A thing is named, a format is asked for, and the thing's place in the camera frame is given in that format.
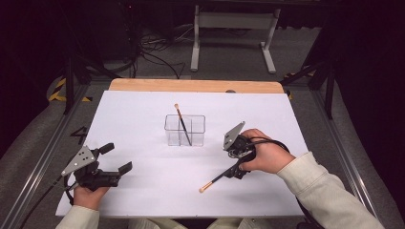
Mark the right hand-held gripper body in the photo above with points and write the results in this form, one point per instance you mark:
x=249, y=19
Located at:
x=234, y=135

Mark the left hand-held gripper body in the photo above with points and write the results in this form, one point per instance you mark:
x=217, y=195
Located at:
x=86, y=176

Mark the black makeup brush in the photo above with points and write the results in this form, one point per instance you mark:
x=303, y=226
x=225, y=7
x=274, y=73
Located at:
x=183, y=124
x=215, y=182

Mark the clear plastic organizer box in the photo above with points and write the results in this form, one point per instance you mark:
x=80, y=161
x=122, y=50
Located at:
x=197, y=130

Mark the person's left hand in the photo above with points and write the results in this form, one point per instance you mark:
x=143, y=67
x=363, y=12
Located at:
x=89, y=198

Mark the person's right hand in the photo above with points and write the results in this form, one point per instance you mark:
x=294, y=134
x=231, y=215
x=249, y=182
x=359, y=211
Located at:
x=270, y=157

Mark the person's right leg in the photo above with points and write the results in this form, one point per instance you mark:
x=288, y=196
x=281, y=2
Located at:
x=242, y=224

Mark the person's leg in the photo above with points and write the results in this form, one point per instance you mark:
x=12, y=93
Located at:
x=242, y=224
x=153, y=224

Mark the white table mat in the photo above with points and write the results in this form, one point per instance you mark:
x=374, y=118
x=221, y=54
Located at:
x=191, y=101

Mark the person's left leg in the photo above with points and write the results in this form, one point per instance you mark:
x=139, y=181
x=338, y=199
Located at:
x=153, y=224

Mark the black tripod stand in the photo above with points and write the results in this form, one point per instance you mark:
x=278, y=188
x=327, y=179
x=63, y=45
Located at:
x=69, y=82
x=329, y=89

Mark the yellow black hazard tape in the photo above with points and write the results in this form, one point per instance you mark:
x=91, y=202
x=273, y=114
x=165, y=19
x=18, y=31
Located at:
x=57, y=90

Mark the white metal stand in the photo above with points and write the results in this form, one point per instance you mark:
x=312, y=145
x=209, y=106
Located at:
x=234, y=20

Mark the aluminium floor rail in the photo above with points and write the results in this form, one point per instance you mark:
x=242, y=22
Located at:
x=35, y=171
x=347, y=165

